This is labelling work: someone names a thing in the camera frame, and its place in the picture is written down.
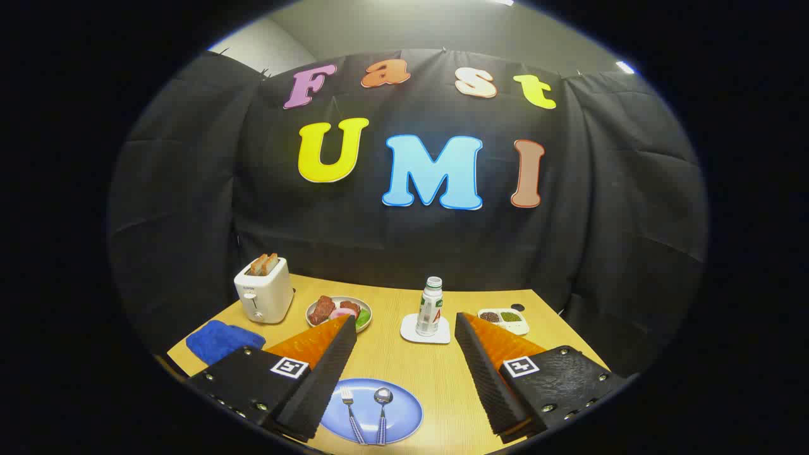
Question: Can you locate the oval beige food plate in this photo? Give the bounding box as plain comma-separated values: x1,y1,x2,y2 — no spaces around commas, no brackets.
305,295,373,334

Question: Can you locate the spoon with blue checked handle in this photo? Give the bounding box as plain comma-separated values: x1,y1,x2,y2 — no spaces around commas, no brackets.
374,387,394,446

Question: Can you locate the blue round plate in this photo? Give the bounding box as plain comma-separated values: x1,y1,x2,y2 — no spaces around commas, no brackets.
319,378,423,445

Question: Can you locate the white toaster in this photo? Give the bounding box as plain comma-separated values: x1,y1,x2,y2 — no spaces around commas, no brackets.
233,256,295,325

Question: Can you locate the fork with blue checked handle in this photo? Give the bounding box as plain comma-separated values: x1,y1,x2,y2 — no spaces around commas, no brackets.
340,386,367,445

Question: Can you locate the white square coaster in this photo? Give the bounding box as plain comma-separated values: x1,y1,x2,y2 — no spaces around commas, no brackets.
400,313,451,345

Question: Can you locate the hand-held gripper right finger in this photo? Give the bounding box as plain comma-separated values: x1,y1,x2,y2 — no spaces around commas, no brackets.
454,312,626,443

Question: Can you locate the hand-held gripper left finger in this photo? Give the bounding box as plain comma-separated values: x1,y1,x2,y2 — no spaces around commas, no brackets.
188,314,358,443

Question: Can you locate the blue folded cloth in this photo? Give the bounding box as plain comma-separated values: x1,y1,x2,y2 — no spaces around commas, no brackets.
186,320,266,366

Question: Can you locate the large brown meat piece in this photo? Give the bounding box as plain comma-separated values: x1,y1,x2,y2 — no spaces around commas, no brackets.
308,295,336,325

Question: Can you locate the white drink bottle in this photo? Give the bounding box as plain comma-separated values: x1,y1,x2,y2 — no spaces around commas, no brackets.
415,276,444,337

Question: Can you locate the white divided bean dish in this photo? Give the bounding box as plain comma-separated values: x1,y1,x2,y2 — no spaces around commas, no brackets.
477,308,530,336

